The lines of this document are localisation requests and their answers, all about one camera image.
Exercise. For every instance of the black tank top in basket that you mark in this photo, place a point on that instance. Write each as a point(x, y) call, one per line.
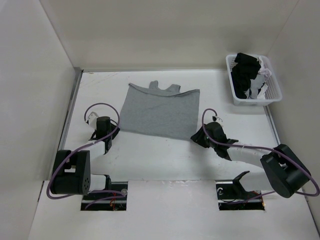
point(245, 70)

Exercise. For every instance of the white tank top in basket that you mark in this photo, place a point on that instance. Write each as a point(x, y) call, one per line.
point(258, 86)

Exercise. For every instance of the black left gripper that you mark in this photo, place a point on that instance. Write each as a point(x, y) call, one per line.
point(115, 133)

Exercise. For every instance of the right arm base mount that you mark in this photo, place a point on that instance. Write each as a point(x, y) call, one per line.
point(230, 195)

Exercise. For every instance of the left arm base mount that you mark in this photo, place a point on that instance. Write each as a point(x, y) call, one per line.
point(116, 200)

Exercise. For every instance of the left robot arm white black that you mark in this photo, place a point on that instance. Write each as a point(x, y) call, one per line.
point(71, 174)

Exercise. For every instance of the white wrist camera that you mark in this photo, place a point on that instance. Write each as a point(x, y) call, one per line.
point(92, 118)
point(215, 118)

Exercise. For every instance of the grey tank top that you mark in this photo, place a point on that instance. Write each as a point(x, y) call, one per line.
point(157, 112)

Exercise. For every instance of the white perforated plastic basket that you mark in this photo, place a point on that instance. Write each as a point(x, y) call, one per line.
point(272, 93)

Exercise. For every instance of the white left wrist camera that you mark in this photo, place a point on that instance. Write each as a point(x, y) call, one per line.
point(92, 118)

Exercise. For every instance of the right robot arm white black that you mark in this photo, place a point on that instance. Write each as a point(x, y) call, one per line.
point(284, 171)

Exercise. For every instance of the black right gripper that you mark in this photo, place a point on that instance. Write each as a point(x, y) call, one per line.
point(198, 137)

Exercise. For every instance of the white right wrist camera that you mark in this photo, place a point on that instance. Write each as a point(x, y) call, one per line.
point(215, 118)

